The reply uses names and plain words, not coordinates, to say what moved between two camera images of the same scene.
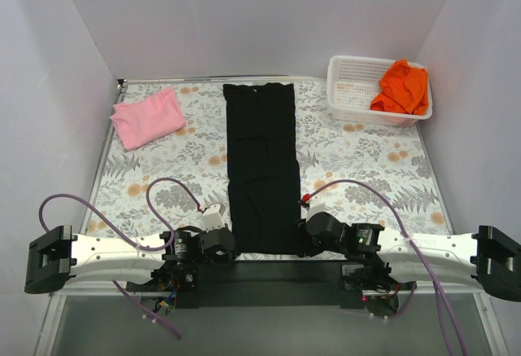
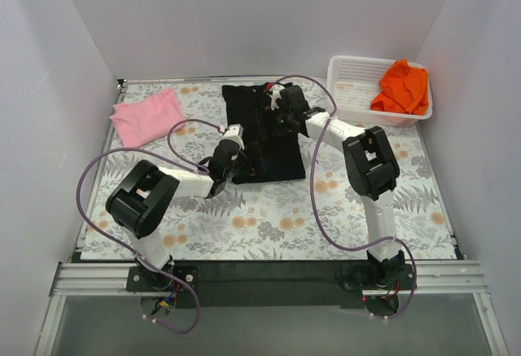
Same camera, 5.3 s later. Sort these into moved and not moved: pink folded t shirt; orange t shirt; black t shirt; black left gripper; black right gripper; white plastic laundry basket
Moved: black t shirt; black right gripper; black left gripper
Not moved: pink folded t shirt; orange t shirt; white plastic laundry basket
